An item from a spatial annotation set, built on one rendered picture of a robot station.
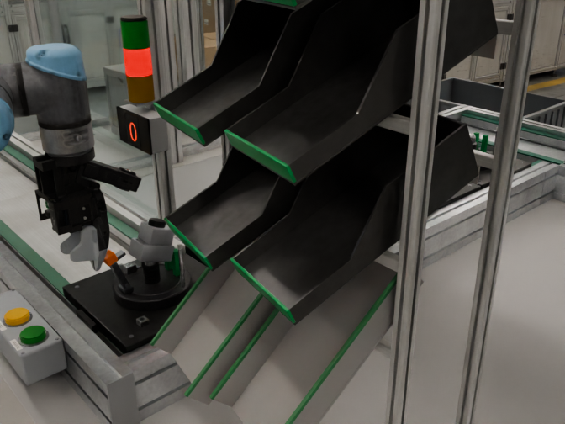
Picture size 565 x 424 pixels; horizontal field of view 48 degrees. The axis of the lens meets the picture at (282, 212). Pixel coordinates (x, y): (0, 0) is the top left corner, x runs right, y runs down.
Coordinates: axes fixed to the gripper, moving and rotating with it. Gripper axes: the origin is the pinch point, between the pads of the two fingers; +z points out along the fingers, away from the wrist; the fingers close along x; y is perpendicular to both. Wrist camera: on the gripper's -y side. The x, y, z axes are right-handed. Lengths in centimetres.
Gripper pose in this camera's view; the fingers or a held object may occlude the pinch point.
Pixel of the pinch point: (99, 261)
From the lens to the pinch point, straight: 109.1
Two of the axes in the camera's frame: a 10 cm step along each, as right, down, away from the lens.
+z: 0.0, 9.1, 4.2
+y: -7.5, 2.8, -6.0
